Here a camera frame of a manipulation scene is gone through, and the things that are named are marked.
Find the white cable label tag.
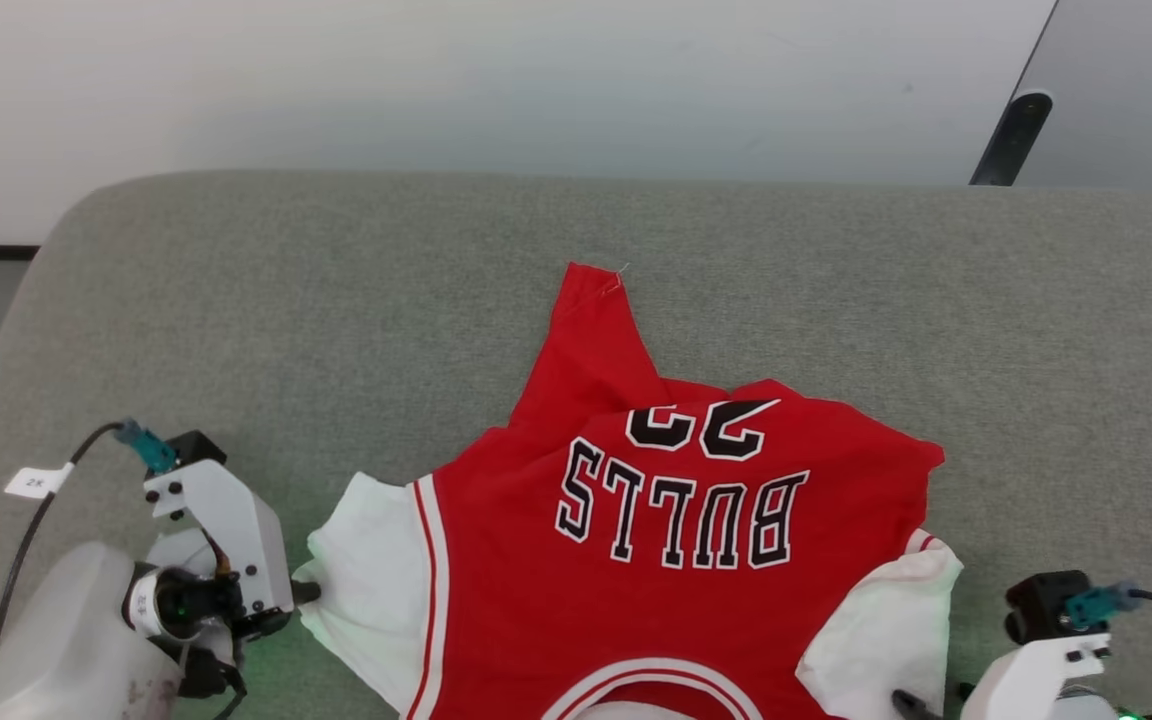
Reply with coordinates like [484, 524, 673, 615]
[4, 464, 75, 500]

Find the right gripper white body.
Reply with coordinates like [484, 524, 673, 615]
[961, 633, 1142, 720]

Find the teal cable connector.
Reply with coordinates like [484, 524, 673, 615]
[116, 420, 179, 475]
[1064, 582, 1142, 631]

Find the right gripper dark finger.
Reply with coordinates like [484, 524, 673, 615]
[891, 688, 949, 720]

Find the light grey door panel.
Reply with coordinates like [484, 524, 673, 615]
[976, 0, 1152, 193]

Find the black cylindrical door post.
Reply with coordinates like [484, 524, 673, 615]
[969, 90, 1054, 187]

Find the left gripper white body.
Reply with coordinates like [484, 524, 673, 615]
[124, 458, 295, 643]

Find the grey door frame strip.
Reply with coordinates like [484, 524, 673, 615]
[969, 0, 1062, 186]

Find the black left camera cable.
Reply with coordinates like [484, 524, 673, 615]
[0, 420, 127, 673]

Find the red and white Bulls jersey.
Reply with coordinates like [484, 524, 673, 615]
[293, 262, 965, 720]

